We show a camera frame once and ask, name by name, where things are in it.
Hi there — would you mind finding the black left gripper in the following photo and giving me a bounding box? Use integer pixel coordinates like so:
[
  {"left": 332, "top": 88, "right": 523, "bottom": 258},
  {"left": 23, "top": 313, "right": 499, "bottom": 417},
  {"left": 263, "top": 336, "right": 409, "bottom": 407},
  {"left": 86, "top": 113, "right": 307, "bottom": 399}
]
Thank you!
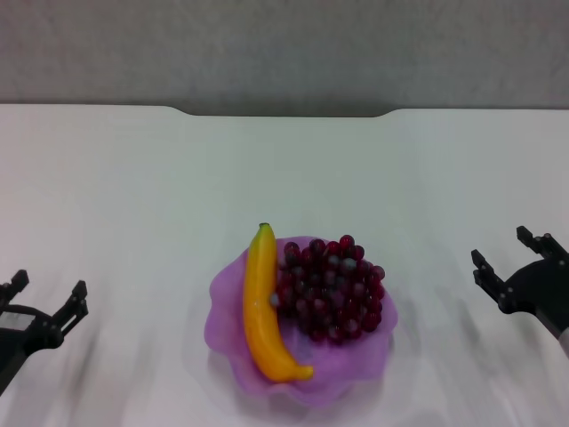
[{"left": 0, "top": 269, "right": 90, "bottom": 391}]

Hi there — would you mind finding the dark red grape bunch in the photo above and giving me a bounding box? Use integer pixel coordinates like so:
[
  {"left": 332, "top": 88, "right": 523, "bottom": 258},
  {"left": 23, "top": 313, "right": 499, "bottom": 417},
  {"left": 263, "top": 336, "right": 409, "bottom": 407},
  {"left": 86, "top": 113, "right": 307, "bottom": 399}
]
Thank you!
[{"left": 268, "top": 234, "right": 386, "bottom": 346}]

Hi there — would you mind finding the yellow plastic banana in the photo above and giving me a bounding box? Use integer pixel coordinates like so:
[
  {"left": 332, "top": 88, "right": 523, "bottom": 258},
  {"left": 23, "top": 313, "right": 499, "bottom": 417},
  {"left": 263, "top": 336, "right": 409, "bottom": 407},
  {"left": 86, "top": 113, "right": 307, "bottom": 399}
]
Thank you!
[{"left": 243, "top": 222, "right": 315, "bottom": 383}]

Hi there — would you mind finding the purple wavy plastic bowl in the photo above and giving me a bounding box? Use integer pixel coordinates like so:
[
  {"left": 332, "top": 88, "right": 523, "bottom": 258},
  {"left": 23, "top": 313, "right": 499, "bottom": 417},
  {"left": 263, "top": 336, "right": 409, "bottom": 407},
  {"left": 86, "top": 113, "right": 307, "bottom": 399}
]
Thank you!
[{"left": 203, "top": 237, "right": 399, "bottom": 408}]

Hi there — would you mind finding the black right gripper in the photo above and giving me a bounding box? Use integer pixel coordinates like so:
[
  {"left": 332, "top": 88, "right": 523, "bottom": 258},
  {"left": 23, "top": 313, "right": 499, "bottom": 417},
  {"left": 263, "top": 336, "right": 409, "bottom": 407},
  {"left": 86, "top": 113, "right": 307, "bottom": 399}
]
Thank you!
[{"left": 470, "top": 225, "right": 569, "bottom": 333}]

